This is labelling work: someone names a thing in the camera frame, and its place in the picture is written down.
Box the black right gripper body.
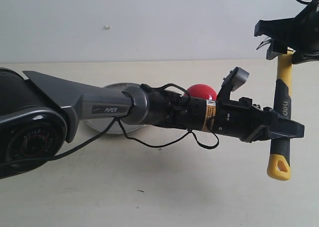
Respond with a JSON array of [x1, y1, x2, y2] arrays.
[[254, 0, 319, 55]]

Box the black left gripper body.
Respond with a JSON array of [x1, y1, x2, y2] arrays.
[[214, 97, 266, 143]]

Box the yellow black claw hammer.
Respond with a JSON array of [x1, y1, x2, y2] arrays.
[[267, 50, 293, 181]]

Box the red dome push button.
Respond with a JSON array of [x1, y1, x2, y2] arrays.
[[187, 84, 217, 101]]

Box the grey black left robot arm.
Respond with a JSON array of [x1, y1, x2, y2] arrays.
[[0, 67, 305, 180]]

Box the round stainless steel plate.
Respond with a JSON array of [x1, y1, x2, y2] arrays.
[[85, 82, 145, 135]]

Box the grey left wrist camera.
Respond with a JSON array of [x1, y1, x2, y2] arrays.
[[217, 67, 250, 101]]

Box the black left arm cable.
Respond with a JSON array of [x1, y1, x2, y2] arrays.
[[0, 83, 220, 170]]

